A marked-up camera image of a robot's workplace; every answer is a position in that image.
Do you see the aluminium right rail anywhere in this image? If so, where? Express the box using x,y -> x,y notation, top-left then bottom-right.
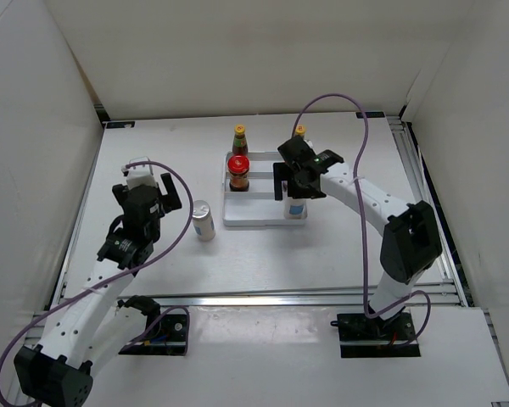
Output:
387,116 -> 475,307

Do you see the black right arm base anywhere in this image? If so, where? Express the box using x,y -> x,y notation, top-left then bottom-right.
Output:
330,311 -> 421,359

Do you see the aluminium rail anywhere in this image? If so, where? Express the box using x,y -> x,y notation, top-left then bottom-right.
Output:
138,282 -> 464,310
387,116 -> 475,307

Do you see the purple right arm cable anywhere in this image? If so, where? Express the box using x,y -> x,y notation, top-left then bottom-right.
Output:
296,92 -> 431,345

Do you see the red-lid sauce jar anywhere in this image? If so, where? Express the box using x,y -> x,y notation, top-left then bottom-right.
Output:
227,155 -> 250,192

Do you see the black corner bracket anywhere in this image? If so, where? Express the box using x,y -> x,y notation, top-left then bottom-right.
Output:
355,111 -> 386,119
105,121 -> 136,129

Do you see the tall sauce bottle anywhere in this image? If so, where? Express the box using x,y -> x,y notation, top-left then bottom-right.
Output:
232,124 -> 249,156
294,125 -> 306,138

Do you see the aluminium front rail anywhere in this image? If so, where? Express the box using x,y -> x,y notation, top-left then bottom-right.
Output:
138,282 -> 464,310

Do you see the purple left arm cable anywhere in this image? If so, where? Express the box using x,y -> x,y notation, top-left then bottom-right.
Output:
0,160 -> 195,404

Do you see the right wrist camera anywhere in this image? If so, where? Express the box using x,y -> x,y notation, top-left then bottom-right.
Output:
277,136 -> 316,167

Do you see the white tiered organizer tray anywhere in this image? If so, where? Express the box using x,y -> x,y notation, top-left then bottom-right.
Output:
222,151 -> 308,227

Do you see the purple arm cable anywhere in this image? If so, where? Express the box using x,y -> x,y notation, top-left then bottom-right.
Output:
296,92 -> 431,345
0,160 -> 195,404

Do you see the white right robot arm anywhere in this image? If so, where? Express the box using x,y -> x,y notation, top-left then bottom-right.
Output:
272,153 -> 442,339

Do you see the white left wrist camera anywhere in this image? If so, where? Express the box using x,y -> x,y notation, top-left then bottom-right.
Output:
121,156 -> 157,190

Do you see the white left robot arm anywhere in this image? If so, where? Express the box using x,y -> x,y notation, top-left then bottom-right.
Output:
14,162 -> 182,406

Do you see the right black corner bracket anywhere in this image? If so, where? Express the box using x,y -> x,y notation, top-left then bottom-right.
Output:
355,111 -> 386,119

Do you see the left black corner bracket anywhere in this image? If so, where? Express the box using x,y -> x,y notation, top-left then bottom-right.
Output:
105,121 -> 136,129

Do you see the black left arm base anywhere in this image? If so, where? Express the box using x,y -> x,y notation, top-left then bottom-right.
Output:
119,306 -> 190,356

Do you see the white shaker bottle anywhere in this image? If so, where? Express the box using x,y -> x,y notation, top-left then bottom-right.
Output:
192,200 -> 215,242
282,181 -> 307,220

